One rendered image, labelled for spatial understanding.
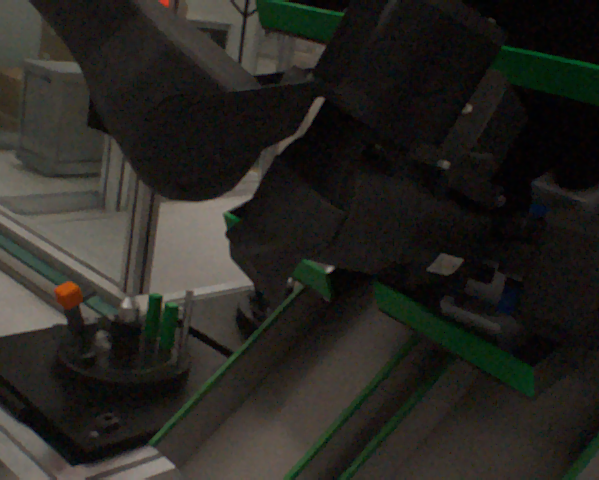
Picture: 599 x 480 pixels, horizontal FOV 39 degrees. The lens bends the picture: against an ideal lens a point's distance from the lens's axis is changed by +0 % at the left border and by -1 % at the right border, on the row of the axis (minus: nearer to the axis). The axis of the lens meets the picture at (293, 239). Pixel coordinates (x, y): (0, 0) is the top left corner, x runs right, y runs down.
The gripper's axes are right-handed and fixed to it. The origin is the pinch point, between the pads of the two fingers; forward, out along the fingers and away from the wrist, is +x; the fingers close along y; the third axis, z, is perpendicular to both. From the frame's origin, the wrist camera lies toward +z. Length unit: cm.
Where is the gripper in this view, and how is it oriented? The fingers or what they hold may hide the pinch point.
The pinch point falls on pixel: (499, 251)
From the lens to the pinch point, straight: 50.9
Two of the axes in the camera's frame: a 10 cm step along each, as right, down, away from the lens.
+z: 3.0, -9.5, -0.8
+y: -6.6, -2.7, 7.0
